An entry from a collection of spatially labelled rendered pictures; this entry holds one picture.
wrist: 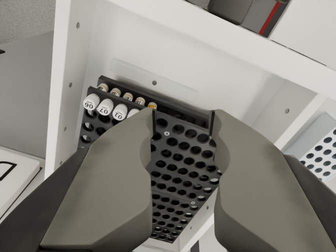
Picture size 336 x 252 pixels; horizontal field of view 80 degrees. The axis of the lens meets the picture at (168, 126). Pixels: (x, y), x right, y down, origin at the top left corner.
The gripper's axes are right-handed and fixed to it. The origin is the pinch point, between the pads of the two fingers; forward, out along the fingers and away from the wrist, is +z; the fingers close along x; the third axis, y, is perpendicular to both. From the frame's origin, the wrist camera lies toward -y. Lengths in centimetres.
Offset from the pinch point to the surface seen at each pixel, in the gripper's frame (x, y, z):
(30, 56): -50, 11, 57
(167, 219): -1.4, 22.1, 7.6
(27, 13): -74, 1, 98
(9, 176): -26.8, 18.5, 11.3
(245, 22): 13.8, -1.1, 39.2
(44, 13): -66, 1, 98
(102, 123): -8.2, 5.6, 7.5
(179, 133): -0.1, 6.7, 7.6
